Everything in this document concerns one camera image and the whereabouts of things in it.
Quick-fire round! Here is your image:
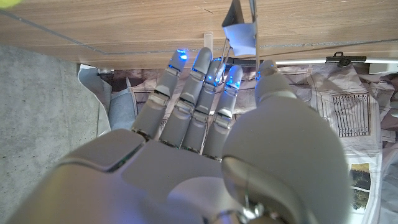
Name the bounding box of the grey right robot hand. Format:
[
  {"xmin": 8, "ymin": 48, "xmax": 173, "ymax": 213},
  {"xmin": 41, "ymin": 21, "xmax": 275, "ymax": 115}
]
[{"xmin": 4, "ymin": 46, "xmax": 352, "ymax": 224}]

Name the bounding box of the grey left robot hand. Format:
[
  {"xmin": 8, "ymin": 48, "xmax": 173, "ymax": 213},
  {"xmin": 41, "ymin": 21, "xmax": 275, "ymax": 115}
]
[{"xmin": 388, "ymin": 91, "xmax": 398, "ymax": 119}]

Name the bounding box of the yellow tennis ball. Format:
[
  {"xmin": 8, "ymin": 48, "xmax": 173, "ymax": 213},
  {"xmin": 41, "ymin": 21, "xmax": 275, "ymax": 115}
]
[{"xmin": 0, "ymin": 0, "xmax": 22, "ymax": 9}]

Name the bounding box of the printed room backdrop cloth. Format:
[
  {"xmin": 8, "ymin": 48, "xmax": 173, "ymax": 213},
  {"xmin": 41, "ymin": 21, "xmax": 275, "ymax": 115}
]
[{"xmin": 76, "ymin": 60, "xmax": 398, "ymax": 224}]

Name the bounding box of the small clear plastic tube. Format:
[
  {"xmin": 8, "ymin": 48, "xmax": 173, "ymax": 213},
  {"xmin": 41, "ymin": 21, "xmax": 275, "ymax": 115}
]
[{"xmin": 203, "ymin": 31, "xmax": 214, "ymax": 50}]

